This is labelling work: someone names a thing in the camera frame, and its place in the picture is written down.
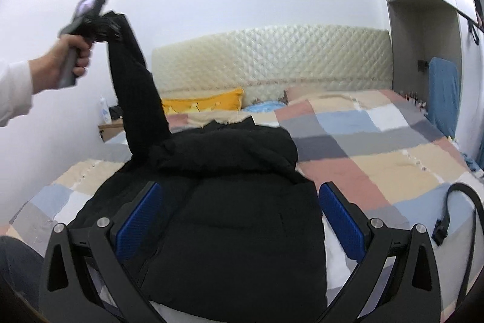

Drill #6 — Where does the white bottle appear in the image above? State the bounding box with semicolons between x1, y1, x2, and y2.
99;96;111;125

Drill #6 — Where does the blue hanging towel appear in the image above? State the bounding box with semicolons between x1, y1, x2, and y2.
427;57;460;139

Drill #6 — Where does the light blue cloth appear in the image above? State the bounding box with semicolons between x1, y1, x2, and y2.
242;101;289;114

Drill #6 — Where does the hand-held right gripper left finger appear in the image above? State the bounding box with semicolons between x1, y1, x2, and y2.
39;182;167;323

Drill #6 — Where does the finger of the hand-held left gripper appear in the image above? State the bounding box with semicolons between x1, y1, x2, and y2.
96;10;129;43

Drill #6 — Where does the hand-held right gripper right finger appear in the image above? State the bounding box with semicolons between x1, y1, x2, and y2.
317;182;442;323

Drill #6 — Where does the checkered patchwork bed blanket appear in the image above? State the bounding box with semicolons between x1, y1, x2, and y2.
8;88;484;323

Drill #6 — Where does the black strap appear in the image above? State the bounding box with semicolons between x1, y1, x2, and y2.
431;183;482;323

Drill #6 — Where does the person's left hand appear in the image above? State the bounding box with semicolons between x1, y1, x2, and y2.
29;34;92;94

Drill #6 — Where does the grey wardrobe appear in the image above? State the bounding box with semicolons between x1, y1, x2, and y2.
363;0;484;172

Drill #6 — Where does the wooden bedside table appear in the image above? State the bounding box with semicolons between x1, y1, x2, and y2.
98;118;126;143

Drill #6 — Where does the yellow pillow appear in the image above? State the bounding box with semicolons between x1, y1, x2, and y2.
162;87;245;115

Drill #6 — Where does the cream quilted headboard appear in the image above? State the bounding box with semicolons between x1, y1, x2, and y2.
151;26;392;108

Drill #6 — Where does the person's left forearm white sleeve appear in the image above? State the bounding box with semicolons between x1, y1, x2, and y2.
0;59;37;128

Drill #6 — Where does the person's dark trouser leg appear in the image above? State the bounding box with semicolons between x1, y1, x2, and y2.
0;235;45;308

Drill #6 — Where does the black puffer jacket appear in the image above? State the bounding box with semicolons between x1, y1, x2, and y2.
68;13;328;315

